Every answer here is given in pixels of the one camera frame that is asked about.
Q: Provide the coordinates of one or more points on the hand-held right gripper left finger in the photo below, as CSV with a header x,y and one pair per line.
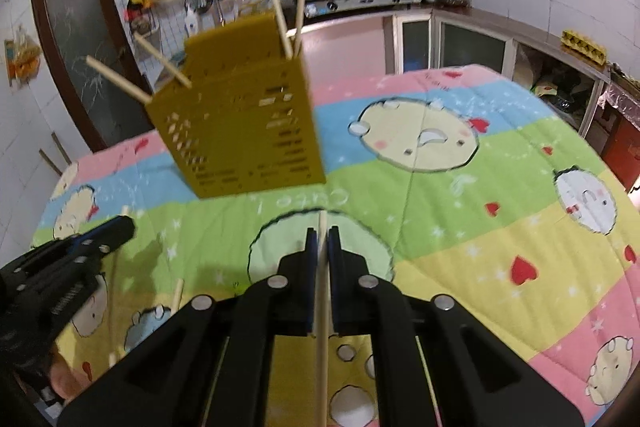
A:
x,y
311,287

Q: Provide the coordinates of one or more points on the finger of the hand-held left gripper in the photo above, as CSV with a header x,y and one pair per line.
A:
x,y
85,259
115,226

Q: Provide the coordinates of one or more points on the pink kitchen counter cabinet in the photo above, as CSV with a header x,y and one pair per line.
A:
x,y
470,42

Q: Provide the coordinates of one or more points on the person's left hand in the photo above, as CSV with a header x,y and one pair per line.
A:
x,y
70,379

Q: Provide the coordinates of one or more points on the yellow slotted utensil holder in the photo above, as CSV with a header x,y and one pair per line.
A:
x,y
240,122

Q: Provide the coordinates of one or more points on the pink lace cloth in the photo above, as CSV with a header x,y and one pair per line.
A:
x,y
622,99

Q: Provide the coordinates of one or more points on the steel gas stove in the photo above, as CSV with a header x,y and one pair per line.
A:
x,y
360,3

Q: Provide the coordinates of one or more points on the colourful printed blanket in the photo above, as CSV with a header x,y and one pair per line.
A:
x,y
450,217

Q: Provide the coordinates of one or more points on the red box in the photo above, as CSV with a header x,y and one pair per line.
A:
x,y
622,147

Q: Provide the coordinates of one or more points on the leaning wooden sticks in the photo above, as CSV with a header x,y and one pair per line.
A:
x,y
55,154

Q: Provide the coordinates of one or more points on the yellow egg carton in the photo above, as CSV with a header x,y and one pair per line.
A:
x,y
582,47

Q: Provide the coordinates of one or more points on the plastic bag with yellow contents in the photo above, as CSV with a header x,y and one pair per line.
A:
x,y
22,57

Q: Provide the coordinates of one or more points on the white soap dispenser bottle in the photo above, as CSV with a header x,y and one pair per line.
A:
x,y
191,19

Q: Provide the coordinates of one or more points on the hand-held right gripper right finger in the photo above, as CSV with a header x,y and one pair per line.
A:
x,y
334,287

